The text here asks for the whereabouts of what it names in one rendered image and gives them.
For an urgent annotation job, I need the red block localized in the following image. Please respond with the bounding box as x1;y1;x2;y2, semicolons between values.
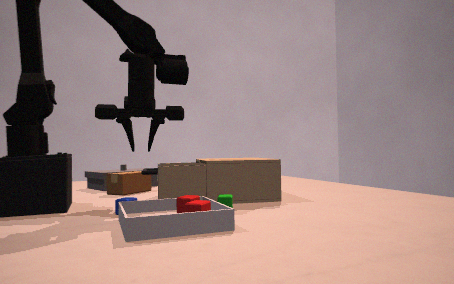
177;195;200;213
185;200;211;213

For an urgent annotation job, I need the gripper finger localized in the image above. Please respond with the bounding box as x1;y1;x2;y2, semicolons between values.
116;119;134;152
148;119;165;152

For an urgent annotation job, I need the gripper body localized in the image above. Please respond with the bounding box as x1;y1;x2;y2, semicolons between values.
95;79;184;121

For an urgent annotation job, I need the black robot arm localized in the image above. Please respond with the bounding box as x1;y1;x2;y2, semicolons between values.
3;0;189;157

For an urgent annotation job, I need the small green block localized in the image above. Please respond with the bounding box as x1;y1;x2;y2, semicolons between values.
217;194;233;208

